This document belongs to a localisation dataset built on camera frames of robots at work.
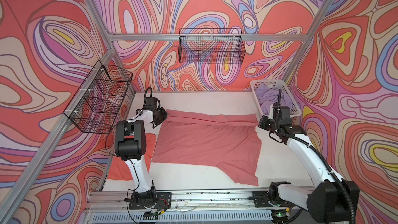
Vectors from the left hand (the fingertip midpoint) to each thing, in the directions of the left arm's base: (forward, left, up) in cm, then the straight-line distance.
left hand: (169, 113), depth 102 cm
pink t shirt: (-19, -40, -3) cm, 44 cm away
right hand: (-15, -55, +10) cm, 58 cm away
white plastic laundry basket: (+26, -77, +3) cm, 81 cm away
